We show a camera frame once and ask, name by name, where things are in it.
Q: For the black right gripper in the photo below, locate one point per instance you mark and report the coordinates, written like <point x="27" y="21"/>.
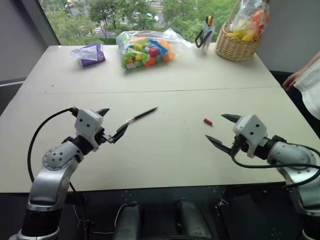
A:
<point x="240" y="145"/>

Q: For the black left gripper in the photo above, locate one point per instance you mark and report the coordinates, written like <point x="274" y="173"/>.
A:
<point x="103" y="137"/>

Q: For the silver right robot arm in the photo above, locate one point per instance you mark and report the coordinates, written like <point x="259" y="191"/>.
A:
<point x="292" y="156"/>

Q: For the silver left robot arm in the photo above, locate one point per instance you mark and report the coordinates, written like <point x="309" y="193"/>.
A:
<point x="50" y="175"/>

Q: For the pink pen cap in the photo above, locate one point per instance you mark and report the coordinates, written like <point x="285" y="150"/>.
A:
<point x="208" y="121"/>

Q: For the black uncapped pen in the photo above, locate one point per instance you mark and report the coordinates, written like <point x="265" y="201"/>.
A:
<point x="143" y="114"/>

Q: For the clear cup with scissors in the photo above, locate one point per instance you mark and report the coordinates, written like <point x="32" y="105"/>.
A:
<point x="207" y="40"/>

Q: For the bystander bare hand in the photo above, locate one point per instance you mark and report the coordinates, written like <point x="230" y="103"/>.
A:
<point x="290" y="81"/>

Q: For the purple plastic bag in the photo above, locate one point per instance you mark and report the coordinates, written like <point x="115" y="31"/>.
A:
<point x="91" y="56"/>

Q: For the clear bag of colourful blocks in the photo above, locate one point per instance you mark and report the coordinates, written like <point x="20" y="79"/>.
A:
<point x="146" y="53"/>

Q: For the woven wicker basket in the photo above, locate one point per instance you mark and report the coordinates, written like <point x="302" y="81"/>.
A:
<point x="235" y="48"/>

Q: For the dark rounded shape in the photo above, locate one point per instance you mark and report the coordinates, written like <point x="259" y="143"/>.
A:
<point x="127" y="221"/>

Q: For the clear bag of toy food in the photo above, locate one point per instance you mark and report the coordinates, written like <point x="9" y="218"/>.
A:
<point x="250" y="17"/>

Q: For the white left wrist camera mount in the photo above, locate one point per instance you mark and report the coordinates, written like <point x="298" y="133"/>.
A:
<point x="87" y="123"/>

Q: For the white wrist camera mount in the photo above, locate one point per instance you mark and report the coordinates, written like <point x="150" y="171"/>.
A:
<point x="251" y="130"/>
<point x="87" y="123"/>

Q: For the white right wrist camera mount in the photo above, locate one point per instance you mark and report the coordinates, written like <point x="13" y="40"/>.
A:
<point x="251" y="130"/>

